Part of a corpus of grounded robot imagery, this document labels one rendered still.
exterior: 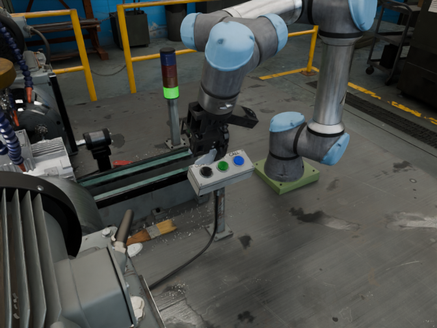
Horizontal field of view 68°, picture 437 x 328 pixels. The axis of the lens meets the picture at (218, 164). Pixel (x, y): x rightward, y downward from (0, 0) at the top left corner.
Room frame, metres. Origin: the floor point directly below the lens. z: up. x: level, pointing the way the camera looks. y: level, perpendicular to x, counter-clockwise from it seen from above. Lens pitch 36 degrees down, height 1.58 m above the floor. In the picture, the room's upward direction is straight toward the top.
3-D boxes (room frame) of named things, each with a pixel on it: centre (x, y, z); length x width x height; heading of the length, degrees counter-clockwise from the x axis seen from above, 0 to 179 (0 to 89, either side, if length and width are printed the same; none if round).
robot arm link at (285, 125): (1.00, -0.25, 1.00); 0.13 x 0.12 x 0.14; 50
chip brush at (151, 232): (0.70, 0.23, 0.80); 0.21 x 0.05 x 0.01; 120
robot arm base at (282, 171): (1.01, -0.25, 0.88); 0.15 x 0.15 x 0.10
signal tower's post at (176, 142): (1.24, 0.19, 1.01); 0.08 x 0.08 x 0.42; 30
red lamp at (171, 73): (1.24, 0.19, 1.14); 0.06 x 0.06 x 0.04
